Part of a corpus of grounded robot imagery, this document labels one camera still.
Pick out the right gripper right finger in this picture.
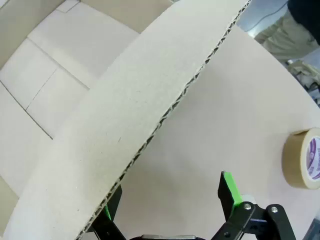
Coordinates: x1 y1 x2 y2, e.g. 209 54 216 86
211 171 297 240

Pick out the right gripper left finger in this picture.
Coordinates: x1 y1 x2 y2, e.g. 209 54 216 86
87 191 128 240

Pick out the brown packing tape roll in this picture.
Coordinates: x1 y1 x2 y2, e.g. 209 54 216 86
281 127 320 197

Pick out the brown cardboard box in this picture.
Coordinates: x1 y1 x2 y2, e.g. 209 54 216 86
0 0 253 240

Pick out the person in black polo shirt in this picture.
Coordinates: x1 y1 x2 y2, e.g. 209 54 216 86
253 0 320 62

